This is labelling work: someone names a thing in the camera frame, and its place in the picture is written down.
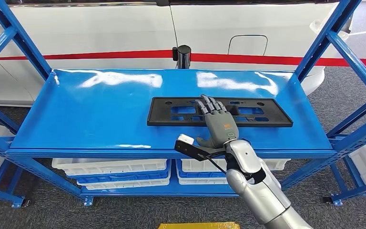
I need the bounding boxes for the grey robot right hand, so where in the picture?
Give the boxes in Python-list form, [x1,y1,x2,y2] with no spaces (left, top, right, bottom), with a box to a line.
[195,94,241,148]

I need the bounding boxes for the red barrier belt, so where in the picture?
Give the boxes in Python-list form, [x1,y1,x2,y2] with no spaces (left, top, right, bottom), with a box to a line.
[0,50,175,61]
[190,53,366,68]

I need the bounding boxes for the white car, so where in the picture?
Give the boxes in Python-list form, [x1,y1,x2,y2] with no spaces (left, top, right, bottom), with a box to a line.
[0,0,354,108]

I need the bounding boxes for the yellow floor tape square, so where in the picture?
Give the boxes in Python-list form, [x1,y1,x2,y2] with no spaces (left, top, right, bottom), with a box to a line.
[157,221,241,229]

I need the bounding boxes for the black plastic plate bracket part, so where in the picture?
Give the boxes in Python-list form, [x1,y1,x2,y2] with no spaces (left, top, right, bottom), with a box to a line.
[146,96,294,128]

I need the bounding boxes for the pale wrist camera on bracket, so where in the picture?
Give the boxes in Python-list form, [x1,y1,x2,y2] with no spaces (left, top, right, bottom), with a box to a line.
[174,134,231,162]

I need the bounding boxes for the black stanchion post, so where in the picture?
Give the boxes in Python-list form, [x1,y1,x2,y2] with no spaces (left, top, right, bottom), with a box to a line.
[172,44,192,70]

